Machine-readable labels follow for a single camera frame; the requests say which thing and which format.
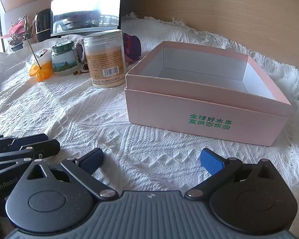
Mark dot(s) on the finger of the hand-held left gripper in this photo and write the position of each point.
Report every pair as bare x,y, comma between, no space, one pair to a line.
27,139
43,148

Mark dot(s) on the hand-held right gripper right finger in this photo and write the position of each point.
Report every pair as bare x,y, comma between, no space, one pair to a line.
212,162

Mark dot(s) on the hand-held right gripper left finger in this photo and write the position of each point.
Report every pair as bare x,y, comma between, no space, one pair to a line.
91,159

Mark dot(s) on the pink cardboard box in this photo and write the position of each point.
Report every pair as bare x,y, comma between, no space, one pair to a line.
201,109

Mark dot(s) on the purple plush toy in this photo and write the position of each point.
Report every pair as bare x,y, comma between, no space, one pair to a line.
132,46

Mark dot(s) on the white textured blanket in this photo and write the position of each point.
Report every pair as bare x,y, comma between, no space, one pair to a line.
94,114

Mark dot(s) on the orange flower on stick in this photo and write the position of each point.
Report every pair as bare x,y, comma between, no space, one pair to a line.
41,71

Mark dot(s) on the glass jar with green lid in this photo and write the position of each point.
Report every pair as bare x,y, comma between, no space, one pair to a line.
64,62

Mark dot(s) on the plastic jar with tan label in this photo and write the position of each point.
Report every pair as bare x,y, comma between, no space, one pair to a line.
105,59

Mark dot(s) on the potted plant with red leaves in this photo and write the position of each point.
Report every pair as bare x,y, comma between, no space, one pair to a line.
17,33

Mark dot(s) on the black round vase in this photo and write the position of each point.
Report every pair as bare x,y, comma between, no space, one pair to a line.
43,25

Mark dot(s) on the black computer monitor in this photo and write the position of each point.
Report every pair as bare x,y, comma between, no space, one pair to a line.
86,5

